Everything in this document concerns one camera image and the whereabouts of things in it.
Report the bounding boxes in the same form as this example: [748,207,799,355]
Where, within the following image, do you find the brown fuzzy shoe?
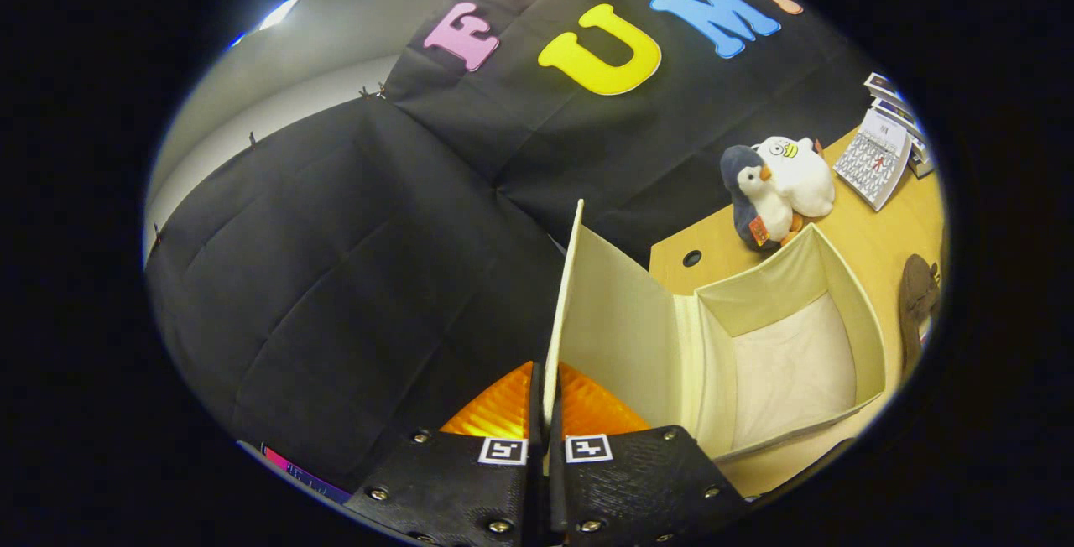
[897,253,943,382]

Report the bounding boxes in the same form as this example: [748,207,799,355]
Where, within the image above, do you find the beige fabric storage box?
[541,199,889,461]

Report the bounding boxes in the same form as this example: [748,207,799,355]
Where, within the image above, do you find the black backdrop cloth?
[144,0,878,493]

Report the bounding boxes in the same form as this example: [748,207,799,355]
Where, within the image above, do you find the large ceiling light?
[256,0,309,33]

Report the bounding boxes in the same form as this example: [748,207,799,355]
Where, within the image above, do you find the white book with blue cover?
[873,96,925,143]

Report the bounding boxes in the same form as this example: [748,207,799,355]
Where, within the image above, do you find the grey white penguin plush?
[719,144,800,253]

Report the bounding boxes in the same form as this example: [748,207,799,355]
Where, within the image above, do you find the grey patterned cover book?
[832,107,915,213]

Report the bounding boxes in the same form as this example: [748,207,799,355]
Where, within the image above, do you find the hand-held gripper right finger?
[547,362,749,547]

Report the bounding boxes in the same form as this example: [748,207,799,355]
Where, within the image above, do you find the pink and purple strip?
[260,444,352,504]

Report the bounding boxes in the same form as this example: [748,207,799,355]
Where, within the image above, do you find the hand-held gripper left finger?
[344,361,547,547]

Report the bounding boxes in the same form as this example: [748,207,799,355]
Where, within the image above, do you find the white duck plush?
[751,135,837,226]

